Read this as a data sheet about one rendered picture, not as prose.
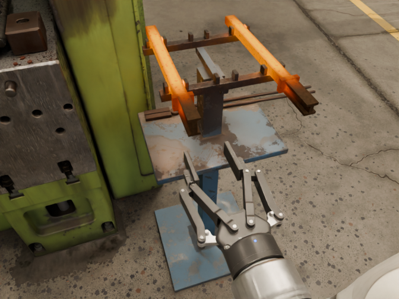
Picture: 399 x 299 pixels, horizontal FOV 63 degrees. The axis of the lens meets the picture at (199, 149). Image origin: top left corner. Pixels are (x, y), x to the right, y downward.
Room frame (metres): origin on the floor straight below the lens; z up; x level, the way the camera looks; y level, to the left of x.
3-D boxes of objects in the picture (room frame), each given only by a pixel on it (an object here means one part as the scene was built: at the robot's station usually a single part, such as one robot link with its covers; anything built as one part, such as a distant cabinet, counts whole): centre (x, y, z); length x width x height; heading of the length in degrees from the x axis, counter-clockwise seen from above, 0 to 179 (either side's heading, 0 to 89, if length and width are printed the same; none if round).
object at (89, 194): (0.95, 0.64, 0.23); 0.55 x 0.37 x 0.47; 20
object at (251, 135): (0.74, -0.03, 0.67); 0.40 x 0.30 x 0.02; 108
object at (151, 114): (0.87, -0.11, 0.68); 0.60 x 0.04 x 0.01; 104
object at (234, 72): (0.74, -0.03, 0.94); 0.23 x 0.06 x 0.02; 18
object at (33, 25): (0.84, 0.47, 0.95); 0.12 x 0.08 x 0.06; 20
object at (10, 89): (0.69, 0.49, 0.87); 0.04 x 0.03 x 0.03; 20
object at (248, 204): (0.30, -0.08, 0.94); 0.11 x 0.01 x 0.04; 176
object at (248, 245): (0.22, -0.07, 0.94); 0.09 x 0.08 x 0.07; 17
